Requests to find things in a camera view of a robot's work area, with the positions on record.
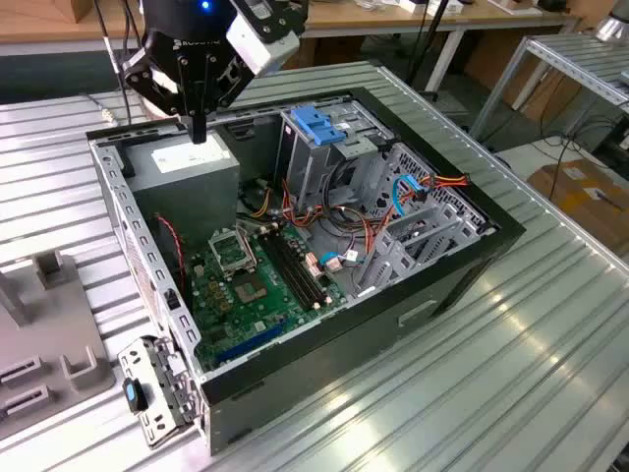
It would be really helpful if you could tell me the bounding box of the grey parts rack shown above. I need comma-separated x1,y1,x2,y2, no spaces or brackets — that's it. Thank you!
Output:
0,248,117,434

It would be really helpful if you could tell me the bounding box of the black RAM slot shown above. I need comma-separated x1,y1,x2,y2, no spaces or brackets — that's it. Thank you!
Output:
260,235,313,311
278,228,329,301
266,233,318,308
272,230,324,305

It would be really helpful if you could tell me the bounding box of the black case fan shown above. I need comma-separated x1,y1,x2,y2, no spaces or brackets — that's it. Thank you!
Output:
155,214,192,302

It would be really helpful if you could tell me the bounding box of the metal hinged slot bracket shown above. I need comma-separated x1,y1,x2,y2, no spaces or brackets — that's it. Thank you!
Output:
117,333,205,451

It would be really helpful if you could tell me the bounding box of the blue expansion slot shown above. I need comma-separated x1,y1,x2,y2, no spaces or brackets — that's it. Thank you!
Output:
214,317,291,365

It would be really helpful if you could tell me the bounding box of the cardboard box with labels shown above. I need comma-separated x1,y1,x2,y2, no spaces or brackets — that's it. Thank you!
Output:
525,156,629,252

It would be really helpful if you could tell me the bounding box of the yellow wire bundle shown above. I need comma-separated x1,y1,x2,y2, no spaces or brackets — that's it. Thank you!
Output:
251,188,272,218

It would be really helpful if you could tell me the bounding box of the red black twisted wire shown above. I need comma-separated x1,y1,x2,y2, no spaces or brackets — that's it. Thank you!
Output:
153,210,187,291

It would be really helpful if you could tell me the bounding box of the arm cable with plug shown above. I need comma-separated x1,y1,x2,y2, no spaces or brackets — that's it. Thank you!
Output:
86,0,143,128

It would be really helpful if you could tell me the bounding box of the black clip with blue button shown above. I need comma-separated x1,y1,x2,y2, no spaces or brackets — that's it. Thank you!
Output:
121,377,148,414

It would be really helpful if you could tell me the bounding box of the metal drive cage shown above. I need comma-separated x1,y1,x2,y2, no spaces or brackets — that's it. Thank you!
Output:
273,92,397,207

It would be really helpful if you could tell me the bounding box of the grey power supply unit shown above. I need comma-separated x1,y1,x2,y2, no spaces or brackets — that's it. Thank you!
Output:
125,130,242,247

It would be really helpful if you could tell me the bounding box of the orange red wire bundle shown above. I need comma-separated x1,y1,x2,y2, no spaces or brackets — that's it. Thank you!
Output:
282,176,394,257

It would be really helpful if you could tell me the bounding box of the black open PC case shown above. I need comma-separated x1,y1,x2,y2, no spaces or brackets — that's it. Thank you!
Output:
86,86,527,456

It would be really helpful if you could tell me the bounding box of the metal socket cover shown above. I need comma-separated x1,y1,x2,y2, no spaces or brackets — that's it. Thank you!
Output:
208,228,257,277

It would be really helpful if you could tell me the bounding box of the black camera bracket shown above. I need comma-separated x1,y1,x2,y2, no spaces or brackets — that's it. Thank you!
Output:
230,0,310,40

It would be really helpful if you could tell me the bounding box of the black wire bundle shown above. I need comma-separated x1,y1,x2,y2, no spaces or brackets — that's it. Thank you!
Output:
322,155,366,210

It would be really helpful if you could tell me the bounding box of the metal disk bay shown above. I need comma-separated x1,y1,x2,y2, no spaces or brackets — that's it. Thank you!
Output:
353,142,497,299

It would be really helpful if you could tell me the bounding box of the large brown cardboard box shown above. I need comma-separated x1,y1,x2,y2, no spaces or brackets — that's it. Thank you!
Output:
464,29,586,122

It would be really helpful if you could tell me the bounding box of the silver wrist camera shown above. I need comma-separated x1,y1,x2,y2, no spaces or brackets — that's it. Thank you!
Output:
224,8,302,79

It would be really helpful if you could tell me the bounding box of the green motherboard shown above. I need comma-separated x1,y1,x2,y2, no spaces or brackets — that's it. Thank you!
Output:
189,223,348,373

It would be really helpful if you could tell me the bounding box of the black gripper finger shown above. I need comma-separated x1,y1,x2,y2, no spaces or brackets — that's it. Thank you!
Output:
198,48,252,145
122,47,200,145

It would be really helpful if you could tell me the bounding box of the wooden box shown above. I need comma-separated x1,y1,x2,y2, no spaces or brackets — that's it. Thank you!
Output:
71,0,102,24

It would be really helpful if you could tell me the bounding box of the black stand pole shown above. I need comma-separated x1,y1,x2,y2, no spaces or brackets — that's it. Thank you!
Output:
406,0,449,94

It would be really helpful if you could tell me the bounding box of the red yellow power wire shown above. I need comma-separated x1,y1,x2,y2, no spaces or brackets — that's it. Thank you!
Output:
417,171,473,203

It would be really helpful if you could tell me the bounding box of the blue drive bay latch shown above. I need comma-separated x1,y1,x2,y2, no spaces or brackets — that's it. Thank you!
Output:
289,105,348,148

